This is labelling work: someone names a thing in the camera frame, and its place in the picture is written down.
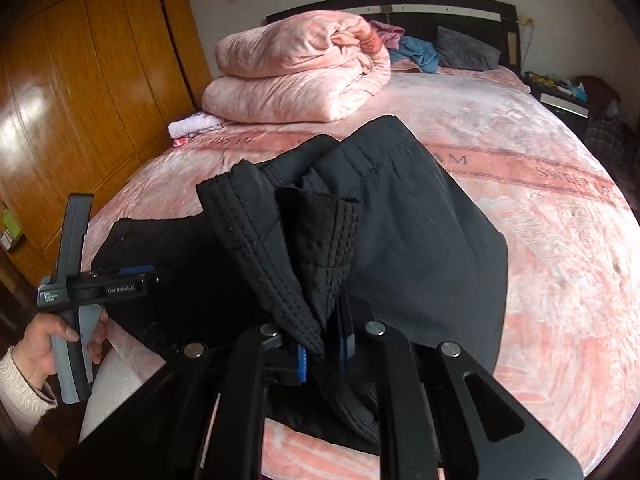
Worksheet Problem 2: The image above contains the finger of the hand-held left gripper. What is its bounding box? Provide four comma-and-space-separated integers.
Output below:
116, 263, 172, 286

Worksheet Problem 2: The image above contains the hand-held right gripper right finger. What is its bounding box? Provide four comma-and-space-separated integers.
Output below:
337, 304, 584, 480

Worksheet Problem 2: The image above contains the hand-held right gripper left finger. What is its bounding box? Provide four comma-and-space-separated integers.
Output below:
59, 324, 310, 480

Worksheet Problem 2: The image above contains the black quilted jacket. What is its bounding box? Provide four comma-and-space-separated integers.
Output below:
92, 116, 509, 450

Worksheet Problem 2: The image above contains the person's left forearm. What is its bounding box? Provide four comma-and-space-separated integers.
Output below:
0, 347, 47, 427

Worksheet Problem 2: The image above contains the person's leg in white pants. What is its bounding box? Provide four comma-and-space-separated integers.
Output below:
77, 345, 167, 447

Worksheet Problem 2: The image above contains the person's left hand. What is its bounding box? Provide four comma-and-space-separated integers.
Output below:
11, 310, 109, 377

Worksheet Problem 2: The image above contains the green box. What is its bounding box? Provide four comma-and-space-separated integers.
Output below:
0, 203, 26, 251

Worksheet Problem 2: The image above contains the folded white pink cloth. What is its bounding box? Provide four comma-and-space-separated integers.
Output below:
168, 112, 225, 147

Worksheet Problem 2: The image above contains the wooden wardrobe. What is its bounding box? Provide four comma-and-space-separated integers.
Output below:
0, 0, 214, 287

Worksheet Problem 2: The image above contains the bed with pink sheet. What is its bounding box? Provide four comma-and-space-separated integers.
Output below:
85, 66, 637, 480

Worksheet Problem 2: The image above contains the folded pink quilt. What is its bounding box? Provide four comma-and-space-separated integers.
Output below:
201, 10, 392, 124

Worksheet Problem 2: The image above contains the blue clothing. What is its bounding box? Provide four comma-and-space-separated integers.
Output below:
387, 36, 440, 74

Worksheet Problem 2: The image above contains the pink clothing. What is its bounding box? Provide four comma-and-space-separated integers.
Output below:
370, 20, 405, 49

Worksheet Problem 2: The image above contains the grey pillow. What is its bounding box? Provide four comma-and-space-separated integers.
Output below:
435, 26, 501, 71

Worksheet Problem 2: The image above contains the dark nightstand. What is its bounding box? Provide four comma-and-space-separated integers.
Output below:
522, 71, 592, 119

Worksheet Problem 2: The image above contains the plaid cloth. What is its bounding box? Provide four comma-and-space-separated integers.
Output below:
585, 112, 640, 182

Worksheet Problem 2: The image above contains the dark wooden headboard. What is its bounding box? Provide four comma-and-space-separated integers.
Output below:
266, 1, 522, 69

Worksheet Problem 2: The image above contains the dark red clothing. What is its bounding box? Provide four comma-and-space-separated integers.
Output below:
575, 76, 622, 112

